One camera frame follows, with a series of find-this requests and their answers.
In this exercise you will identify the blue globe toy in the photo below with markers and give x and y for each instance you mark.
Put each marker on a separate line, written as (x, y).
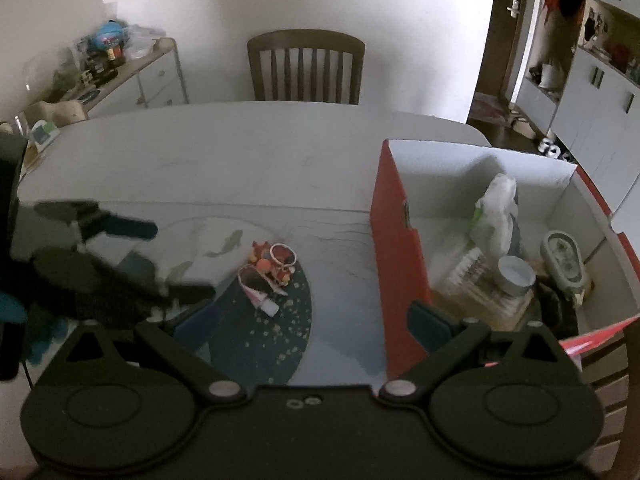
(107, 35)

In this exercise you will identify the white child shoe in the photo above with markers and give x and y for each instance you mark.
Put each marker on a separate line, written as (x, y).
(549, 147)

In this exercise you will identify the wooden slat-back chair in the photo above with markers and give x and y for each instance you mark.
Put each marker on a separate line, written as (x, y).
(305, 42)

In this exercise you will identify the red cardboard box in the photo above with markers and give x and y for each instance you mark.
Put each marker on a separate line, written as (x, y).
(400, 260)

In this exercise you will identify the dark wooden door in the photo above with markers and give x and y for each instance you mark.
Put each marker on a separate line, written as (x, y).
(505, 60)

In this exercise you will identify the pink tube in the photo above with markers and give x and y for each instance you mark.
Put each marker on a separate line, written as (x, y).
(260, 292)

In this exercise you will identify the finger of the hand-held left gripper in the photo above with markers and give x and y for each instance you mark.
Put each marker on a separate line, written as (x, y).
(130, 229)
(100, 290)

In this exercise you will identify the white plastic packet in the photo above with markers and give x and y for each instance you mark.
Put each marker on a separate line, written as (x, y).
(495, 210)

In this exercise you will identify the light wooden seat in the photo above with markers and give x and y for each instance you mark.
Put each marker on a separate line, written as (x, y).
(57, 111)

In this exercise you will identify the wooden curved-back chair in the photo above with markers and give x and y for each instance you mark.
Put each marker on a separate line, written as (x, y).
(612, 400)

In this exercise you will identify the person's left hand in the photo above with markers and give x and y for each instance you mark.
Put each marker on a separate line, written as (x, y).
(12, 309)

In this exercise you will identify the grey wall cabinet unit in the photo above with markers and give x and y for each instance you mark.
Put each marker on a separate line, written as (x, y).
(600, 110)

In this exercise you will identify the green white wipes pack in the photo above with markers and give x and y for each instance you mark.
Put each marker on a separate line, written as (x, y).
(45, 134)

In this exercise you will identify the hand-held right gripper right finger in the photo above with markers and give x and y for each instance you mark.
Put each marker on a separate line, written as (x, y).
(429, 327)

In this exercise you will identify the brown wooden stick pack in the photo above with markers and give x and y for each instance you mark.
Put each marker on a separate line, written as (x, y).
(467, 285)

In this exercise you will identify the white tote bag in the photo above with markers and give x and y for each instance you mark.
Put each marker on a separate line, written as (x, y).
(551, 76)

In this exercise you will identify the white round tin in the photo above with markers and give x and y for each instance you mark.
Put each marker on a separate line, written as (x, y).
(516, 275)

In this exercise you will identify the red flower ornament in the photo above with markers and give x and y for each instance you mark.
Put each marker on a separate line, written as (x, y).
(621, 58)

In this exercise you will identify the grey oval case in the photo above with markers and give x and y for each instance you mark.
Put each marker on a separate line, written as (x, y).
(565, 262)

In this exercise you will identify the white wooden sideboard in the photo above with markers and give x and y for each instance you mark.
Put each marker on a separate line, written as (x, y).
(155, 80)

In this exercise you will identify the clear plastic bag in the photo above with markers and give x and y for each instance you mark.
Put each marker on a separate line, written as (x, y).
(142, 40)

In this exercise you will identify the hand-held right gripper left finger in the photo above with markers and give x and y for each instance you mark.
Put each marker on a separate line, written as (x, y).
(196, 327)

